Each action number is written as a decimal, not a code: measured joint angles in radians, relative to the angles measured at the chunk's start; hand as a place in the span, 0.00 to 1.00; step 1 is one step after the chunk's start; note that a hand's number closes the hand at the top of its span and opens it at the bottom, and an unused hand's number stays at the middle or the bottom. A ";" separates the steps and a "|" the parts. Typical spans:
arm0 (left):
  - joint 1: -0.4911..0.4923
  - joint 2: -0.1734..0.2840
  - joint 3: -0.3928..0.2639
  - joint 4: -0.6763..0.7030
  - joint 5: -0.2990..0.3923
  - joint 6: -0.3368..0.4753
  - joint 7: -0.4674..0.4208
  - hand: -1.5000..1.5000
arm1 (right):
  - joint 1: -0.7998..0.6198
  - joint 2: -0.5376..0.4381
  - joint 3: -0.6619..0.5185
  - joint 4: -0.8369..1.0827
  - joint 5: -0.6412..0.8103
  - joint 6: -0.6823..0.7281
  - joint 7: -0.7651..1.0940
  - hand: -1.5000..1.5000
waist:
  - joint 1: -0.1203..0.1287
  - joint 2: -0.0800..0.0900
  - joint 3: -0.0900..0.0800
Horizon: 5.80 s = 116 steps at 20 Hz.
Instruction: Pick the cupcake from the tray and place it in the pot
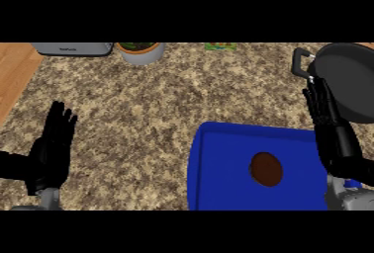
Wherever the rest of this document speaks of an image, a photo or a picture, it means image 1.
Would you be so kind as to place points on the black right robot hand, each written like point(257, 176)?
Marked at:
point(335, 141)

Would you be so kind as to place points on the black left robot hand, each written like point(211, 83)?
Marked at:
point(50, 150)

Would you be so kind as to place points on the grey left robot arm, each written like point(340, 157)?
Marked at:
point(44, 199)

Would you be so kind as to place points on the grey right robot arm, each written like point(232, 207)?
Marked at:
point(347, 196)

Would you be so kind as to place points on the brown cupcake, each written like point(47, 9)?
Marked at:
point(266, 169)

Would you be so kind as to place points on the dark grey pot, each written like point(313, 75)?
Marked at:
point(346, 79)

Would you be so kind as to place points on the blue tray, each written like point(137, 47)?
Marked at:
point(252, 171)

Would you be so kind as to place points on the grey plant pot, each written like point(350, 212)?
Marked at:
point(140, 52)

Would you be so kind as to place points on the grey toaster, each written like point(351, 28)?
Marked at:
point(72, 48)

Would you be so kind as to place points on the green packet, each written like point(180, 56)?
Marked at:
point(220, 46)

